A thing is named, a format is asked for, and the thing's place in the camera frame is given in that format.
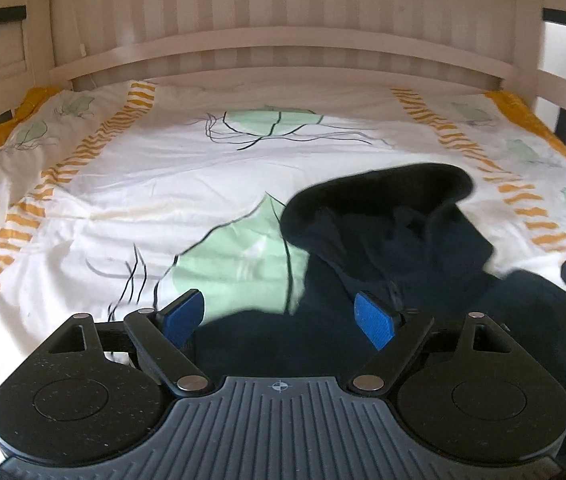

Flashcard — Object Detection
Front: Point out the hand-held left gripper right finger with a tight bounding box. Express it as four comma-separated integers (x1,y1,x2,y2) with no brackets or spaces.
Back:
347,291,515,398

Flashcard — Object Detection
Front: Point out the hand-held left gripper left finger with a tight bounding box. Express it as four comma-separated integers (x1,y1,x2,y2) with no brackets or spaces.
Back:
44,288,215,398

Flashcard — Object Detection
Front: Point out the black zip hoodie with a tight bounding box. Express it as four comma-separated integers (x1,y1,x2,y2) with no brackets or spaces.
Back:
190,162,566,473

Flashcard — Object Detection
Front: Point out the white leaf printed duvet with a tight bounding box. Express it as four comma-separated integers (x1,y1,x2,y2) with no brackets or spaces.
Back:
0,80,566,396

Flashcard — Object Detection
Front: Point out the yellow bed sheet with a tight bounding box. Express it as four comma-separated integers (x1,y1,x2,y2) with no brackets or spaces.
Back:
0,86,566,188

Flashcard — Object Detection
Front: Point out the white cable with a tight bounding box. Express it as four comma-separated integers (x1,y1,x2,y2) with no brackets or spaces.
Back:
62,0,88,56

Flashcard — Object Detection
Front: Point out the white wooden bed frame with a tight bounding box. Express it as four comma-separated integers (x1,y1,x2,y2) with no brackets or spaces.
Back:
0,0,566,156

